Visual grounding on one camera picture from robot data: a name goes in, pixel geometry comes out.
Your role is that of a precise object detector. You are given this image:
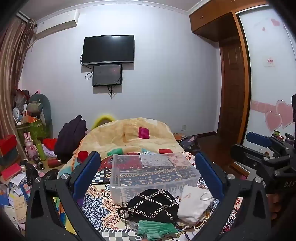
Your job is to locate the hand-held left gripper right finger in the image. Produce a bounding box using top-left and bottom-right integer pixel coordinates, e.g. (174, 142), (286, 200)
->
(191, 152), (271, 241)

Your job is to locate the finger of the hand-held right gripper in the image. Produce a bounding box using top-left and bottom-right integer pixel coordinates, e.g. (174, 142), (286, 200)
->
(245, 132), (290, 153)
(230, 144), (270, 172)

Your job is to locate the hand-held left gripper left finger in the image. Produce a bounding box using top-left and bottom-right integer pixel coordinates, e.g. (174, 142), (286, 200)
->
(25, 151), (102, 241)

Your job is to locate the white cloth pouch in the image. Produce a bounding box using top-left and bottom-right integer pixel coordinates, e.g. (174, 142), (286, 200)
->
(177, 185), (215, 224)

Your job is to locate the clear plastic storage box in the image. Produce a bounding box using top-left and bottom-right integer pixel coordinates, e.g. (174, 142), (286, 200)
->
(110, 152), (201, 206)

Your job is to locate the black bag with chain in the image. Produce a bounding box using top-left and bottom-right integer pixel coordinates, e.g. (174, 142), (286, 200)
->
(118, 188), (180, 227)

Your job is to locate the green knitted cloth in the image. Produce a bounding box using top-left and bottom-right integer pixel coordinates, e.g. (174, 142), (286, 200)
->
(138, 220), (179, 241)

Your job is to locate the dark coat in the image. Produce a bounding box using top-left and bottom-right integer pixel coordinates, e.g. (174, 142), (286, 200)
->
(54, 115), (88, 161)

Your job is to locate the red cloth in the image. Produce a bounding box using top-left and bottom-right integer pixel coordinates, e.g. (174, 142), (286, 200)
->
(42, 138), (59, 150)

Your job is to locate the yellow plush pillow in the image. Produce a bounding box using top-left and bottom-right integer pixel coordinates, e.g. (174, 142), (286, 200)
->
(91, 113), (116, 131)

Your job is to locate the green tube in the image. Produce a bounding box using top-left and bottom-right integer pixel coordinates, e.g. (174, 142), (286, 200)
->
(35, 138), (48, 161)

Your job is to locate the black cylinder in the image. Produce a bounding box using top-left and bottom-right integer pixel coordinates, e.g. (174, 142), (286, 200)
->
(32, 155), (46, 171)

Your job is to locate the yellow fleece blanket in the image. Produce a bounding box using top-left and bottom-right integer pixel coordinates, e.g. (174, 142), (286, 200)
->
(58, 118), (181, 181)

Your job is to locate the brown wooden door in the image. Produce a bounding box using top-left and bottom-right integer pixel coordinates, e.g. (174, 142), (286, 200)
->
(217, 41), (246, 139)

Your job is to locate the white sliding wardrobe door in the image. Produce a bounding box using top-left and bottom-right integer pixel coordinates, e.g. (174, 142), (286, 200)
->
(238, 4), (296, 145)

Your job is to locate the pink rabbit figure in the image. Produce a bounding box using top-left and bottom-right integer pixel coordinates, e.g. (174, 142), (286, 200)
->
(24, 132), (39, 161)

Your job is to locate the green cardboard box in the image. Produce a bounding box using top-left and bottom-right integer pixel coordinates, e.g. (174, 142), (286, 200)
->
(17, 118), (51, 145)

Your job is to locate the teal plush toy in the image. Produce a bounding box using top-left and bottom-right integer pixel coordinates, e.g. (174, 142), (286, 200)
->
(28, 94), (53, 138)

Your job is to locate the small white door sign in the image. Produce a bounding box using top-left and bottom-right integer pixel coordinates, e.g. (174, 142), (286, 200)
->
(264, 57), (277, 68)

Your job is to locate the pile of papers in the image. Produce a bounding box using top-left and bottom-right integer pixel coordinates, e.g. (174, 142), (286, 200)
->
(0, 162), (36, 233)

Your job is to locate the red gift box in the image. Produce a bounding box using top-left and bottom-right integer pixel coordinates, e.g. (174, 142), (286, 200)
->
(0, 134), (18, 156)

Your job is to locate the striped brown curtain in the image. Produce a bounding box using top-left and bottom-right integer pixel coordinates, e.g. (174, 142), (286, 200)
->
(0, 16), (38, 142)

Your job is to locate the brown wooden overhead cabinet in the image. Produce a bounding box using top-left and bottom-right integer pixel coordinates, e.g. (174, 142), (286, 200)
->
(188, 0), (274, 42)

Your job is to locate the white air conditioner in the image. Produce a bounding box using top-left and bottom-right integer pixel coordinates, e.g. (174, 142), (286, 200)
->
(16, 11), (80, 36)

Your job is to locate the black television cable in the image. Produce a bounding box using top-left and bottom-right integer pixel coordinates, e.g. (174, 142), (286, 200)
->
(80, 54), (93, 81)

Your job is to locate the small black wall monitor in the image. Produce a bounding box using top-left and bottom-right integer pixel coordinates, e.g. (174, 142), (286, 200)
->
(92, 64), (123, 87)

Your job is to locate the black wall television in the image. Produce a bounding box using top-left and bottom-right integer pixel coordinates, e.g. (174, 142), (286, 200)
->
(81, 35), (135, 66)

